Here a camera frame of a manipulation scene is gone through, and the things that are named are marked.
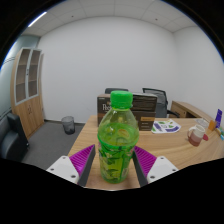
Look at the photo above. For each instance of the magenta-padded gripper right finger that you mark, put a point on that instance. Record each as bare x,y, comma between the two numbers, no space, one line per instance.
160,166

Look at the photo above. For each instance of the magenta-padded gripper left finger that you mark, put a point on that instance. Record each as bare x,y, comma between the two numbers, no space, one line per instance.
63,166

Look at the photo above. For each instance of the green drink bottle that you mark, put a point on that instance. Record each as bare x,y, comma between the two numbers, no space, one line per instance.
118,140

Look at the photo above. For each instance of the printed paper sheet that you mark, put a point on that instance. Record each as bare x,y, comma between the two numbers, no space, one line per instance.
166,126

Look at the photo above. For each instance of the grey mesh waste bin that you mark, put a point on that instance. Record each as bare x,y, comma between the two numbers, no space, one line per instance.
68,125

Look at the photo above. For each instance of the white and maroon mug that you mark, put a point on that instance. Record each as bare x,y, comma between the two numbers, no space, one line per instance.
196,135

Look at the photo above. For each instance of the black leather armchair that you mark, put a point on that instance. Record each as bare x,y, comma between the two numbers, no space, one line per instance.
13,140

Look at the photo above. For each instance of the wooden side desk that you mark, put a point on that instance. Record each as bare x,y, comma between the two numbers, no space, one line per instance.
188,110

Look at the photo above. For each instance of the wooden shelf cabinet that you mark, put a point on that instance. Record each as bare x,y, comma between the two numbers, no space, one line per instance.
30,113

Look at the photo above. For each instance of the black flat carton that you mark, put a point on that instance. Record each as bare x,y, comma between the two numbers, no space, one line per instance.
145,102

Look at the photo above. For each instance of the black mesh office chair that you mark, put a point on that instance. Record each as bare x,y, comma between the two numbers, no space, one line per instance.
161,100

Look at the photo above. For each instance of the dark brown printed carton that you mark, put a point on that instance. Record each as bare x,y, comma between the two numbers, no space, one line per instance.
104,108

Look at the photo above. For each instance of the dark armless visitor chair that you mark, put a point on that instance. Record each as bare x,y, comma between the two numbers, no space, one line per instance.
115,90

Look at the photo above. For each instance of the long ceiling light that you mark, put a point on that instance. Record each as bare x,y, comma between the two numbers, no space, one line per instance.
37,19

